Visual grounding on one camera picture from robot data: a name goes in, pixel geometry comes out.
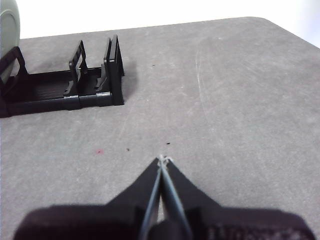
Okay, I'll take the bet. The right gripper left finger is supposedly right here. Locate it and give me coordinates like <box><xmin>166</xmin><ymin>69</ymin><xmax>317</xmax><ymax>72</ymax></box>
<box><xmin>13</xmin><ymin>155</ymin><xmax>163</xmax><ymax>240</ymax></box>

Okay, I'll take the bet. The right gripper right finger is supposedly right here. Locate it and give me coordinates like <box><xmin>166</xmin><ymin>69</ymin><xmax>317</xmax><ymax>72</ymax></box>
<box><xmin>161</xmin><ymin>156</ymin><xmax>316</xmax><ymax>240</ymax></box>

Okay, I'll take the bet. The pale green round plate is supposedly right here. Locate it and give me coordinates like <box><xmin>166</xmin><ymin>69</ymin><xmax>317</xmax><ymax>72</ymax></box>
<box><xmin>0</xmin><ymin>0</ymin><xmax>21</xmax><ymax>60</ymax></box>

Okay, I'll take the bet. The black plastic plate rack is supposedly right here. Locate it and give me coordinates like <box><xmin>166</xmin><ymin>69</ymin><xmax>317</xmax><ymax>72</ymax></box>
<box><xmin>0</xmin><ymin>34</ymin><xmax>125</xmax><ymax>118</ymax></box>

